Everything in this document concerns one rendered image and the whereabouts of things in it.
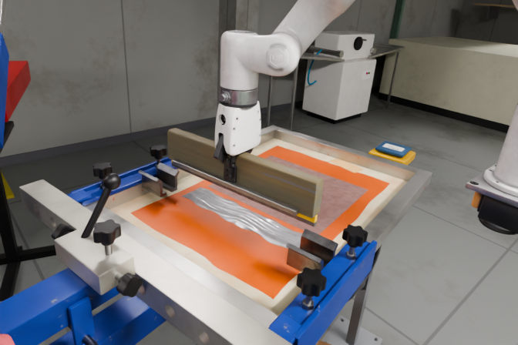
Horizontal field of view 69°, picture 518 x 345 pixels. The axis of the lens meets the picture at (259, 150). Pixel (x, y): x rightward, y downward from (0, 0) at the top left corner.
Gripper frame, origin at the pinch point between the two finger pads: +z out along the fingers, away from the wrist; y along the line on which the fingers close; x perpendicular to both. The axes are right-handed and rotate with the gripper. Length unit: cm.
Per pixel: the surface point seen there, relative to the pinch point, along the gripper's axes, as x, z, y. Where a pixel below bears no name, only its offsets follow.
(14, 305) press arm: 1.2, 5.2, -44.3
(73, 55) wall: 273, 21, 109
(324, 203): -11.0, 14.2, 23.4
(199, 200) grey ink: 12.9, 13.3, 1.5
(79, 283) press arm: -1.3, 5.3, -36.6
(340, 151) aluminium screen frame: -1, 11, 53
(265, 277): -15.7, 14.1, -9.2
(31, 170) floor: 262, 108, 56
